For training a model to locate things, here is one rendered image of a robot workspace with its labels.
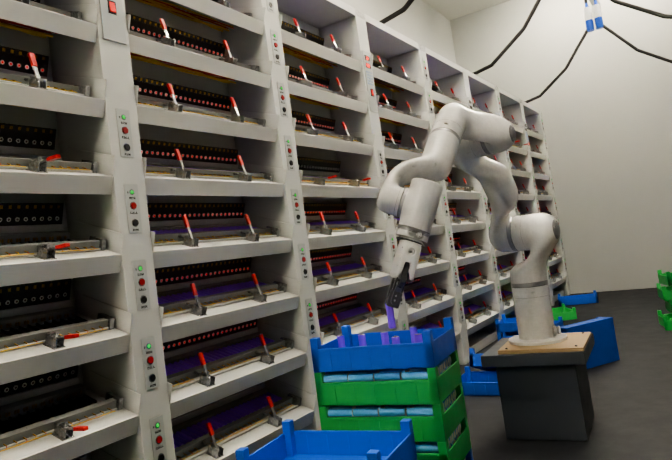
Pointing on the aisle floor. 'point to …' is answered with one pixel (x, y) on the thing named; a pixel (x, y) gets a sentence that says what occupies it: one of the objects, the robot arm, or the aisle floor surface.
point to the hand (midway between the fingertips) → (393, 298)
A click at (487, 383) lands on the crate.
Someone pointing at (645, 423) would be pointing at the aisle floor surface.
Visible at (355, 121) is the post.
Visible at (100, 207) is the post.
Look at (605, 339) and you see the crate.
